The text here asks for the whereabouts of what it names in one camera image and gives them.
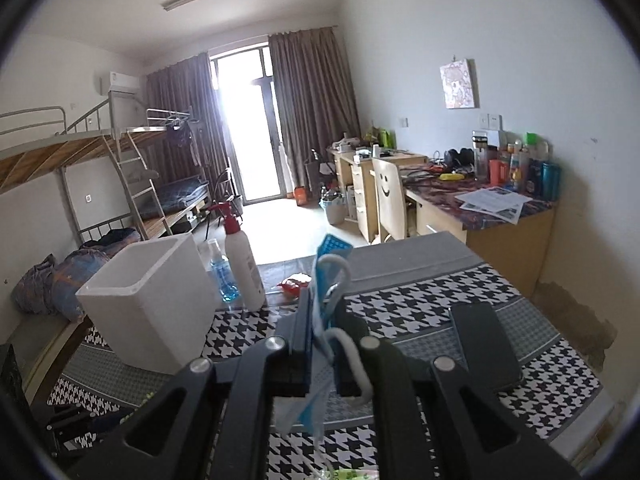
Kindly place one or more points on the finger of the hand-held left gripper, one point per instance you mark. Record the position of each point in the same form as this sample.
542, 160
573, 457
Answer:
100, 422

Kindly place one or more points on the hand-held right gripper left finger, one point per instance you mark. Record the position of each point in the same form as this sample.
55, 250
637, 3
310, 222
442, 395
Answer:
300, 350

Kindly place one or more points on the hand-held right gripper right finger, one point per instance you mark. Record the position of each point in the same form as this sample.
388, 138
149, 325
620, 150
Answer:
346, 360

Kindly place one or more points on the blue face mask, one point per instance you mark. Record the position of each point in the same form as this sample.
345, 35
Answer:
325, 280

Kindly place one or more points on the white foam box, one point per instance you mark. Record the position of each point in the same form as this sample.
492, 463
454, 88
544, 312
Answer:
150, 320

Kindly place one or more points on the red snack packet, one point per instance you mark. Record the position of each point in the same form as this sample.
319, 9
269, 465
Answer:
295, 284

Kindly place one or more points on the purple plaid cloth bundle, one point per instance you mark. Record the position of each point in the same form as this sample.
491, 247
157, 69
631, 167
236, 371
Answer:
35, 285

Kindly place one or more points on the white pump bottle red top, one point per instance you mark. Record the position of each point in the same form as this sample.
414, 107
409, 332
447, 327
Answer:
245, 270

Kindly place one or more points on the clear bottle blue liquid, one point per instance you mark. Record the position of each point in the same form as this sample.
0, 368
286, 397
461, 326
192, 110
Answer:
220, 275

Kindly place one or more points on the blue orange plaid quilt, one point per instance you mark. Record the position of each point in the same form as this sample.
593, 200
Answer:
80, 275

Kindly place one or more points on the black smartphone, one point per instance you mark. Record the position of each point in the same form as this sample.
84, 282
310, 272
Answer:
485, 345

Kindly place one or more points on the light wastebasket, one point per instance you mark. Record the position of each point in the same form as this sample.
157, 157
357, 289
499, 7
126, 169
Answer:
334, 212

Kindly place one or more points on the orange floor container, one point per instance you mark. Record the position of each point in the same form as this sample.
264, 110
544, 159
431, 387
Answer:
300, 196

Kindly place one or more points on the wooden desk with drawers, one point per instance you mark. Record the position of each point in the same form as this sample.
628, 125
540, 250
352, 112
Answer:
365, 195

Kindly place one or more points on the black folding chair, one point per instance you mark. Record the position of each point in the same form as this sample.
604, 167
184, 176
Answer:
227, 195

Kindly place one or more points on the wooden smiley face chair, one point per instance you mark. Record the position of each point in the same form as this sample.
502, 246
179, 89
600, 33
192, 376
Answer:
392, 195

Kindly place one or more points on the dark blue cloth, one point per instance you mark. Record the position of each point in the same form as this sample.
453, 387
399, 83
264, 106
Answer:
115, 237

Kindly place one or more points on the black folding cart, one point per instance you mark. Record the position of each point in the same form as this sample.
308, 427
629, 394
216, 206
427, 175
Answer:
317, 172

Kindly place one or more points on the wooden desk patterned top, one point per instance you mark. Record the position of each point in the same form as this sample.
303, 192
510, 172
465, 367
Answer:
500, 245

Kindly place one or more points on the dark blue bedding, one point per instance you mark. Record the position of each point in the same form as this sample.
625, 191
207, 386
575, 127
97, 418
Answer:
180, 195

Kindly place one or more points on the small yellow object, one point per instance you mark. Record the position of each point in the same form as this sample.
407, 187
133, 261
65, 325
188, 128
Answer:
450, 177

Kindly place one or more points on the white small appliance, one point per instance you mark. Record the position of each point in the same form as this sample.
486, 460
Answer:
346, 143

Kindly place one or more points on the printed papers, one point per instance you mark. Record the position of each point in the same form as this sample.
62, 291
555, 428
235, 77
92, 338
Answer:
495, 202

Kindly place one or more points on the large metal bunk bed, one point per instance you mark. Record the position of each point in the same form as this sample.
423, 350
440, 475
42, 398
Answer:
50, 155

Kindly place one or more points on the glass balcony door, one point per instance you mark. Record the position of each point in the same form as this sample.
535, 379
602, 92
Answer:
250, 130

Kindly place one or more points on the green package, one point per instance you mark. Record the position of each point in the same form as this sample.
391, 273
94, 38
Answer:
386, 137

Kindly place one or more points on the black headphones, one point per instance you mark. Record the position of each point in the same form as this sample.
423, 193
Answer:
460, 156

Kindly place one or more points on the grey cloth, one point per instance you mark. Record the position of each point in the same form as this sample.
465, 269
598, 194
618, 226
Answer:
140, 175

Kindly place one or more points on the brown curtain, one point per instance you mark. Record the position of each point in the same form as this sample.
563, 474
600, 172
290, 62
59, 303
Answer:
175, 90
315, 110

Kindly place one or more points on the dark hanging clothes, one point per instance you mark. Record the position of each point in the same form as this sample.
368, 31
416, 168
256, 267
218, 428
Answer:
182, 137

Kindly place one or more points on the clear tumbler black lid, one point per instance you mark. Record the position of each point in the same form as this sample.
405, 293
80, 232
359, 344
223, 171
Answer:
481, 157

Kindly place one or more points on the row of toiletry bottles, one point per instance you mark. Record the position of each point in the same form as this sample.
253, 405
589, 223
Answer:
517, 167

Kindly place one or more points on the small metal bunk bed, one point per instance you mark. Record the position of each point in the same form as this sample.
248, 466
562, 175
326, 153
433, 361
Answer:
170, 125

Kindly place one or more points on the teal metal bottle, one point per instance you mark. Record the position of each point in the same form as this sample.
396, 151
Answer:
551, 182

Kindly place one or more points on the white air conditioner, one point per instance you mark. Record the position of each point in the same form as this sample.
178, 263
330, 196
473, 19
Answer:
120, 82

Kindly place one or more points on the double white wall socket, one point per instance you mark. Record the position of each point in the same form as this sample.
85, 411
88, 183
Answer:
492, 121

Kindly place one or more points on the cartoon wall picture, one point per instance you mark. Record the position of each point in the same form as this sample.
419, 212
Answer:
458, 84

